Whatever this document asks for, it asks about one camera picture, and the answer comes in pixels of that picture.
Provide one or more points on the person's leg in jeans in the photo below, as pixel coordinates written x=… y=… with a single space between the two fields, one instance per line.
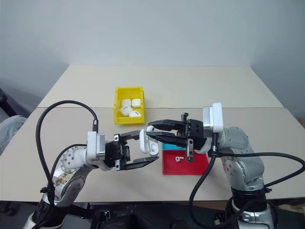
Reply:
x=10 y=131

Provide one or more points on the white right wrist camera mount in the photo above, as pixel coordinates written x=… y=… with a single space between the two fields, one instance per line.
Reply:
x=218 y=117

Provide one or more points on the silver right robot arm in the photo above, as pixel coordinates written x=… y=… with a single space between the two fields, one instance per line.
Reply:
x=243 y=155

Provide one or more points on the white earbud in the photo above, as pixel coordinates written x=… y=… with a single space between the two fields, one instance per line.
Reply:
x=178 y=159

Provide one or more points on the blue flat tray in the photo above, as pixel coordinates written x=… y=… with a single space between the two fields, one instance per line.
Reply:
x=169 y=146

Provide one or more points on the yellow plastic bin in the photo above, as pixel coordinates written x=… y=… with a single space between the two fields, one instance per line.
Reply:
x=117 y=105

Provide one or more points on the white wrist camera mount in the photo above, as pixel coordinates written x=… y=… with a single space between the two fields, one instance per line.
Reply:
x=218 y=117
x=93 y=148

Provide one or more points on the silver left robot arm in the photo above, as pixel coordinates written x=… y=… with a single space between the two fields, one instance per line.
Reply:
x=71 y=172

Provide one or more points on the closed white earbud case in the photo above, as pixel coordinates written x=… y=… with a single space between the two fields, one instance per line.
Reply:
x=135 y=102
x=135 y=113
x=125 y=110
x=125 y=102

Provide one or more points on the white earbud case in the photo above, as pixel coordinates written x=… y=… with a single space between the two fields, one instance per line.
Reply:
x=144 y=143
x=125 y=110
x=135 y=102
x=135 y=113
x=125 y=102

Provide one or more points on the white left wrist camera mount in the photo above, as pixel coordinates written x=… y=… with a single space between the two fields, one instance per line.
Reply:
x=93 y=148

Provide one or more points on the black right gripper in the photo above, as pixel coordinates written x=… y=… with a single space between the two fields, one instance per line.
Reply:
x=196 y=133

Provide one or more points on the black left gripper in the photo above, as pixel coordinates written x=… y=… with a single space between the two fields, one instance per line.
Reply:
x=112 y=152

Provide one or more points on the red flat tray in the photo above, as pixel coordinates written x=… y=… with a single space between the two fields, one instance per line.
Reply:
x=181 y=168

